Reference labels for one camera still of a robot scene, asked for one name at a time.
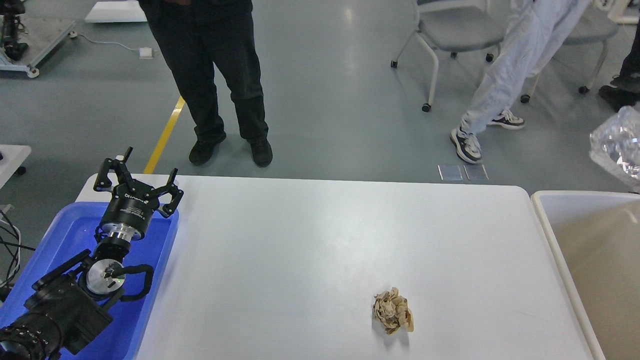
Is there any beige plastic bin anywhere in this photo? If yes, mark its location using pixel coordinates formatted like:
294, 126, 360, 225
531, 190, 640, 360

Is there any crumpled brown paper ball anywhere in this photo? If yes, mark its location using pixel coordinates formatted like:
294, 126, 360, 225
372, 287, 415, 336

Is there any seated person in white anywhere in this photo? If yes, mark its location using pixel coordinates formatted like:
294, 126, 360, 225
450, 0, 591, 164

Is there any right floor metal plate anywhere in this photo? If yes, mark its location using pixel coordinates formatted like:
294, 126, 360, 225
463, 164, 489, 182

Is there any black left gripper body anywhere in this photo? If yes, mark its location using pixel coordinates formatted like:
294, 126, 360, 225
99, 181, 159, 242

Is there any grey office chair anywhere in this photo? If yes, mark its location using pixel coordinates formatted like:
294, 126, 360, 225
390, 0, 506, 113
520, 10, 621, 104

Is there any black cables bundle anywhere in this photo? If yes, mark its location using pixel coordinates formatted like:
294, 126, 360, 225
0, 207, 37, 303

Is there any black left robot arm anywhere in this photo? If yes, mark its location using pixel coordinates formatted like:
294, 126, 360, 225
1, 147, 184, 360

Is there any left floor metal plate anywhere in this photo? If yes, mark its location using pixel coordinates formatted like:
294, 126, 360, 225
438, 164, 463, 182

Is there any floor metal plate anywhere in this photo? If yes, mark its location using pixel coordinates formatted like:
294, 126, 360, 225
438, 164, 463, 182
463, 164, 489, 182

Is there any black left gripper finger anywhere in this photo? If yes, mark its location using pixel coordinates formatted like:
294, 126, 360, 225
94, 146, 134, 193
153, 168, 185, 219

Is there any white side table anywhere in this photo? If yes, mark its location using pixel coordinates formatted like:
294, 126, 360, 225
0, 144, 32, 189

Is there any grey office chair right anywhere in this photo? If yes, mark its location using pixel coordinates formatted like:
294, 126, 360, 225
520, 10, 621, 104

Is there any silver foil bag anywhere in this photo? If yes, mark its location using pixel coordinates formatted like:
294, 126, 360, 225
589, 105, 640, 193

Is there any standing person in black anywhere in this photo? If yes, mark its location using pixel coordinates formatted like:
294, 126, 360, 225
139, 0, 274, 167

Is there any seated person in black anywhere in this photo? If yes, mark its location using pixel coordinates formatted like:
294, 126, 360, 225
598, 27, 640, 112

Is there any blue plastic tray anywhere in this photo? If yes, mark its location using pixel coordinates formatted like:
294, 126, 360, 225
1, 202, 178, 360

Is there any white floor platform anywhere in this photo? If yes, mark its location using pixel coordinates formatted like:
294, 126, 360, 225
84, 0, 147, 24

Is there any grey office chair left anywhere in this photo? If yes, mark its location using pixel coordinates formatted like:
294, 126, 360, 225
390, 0, 506, 113

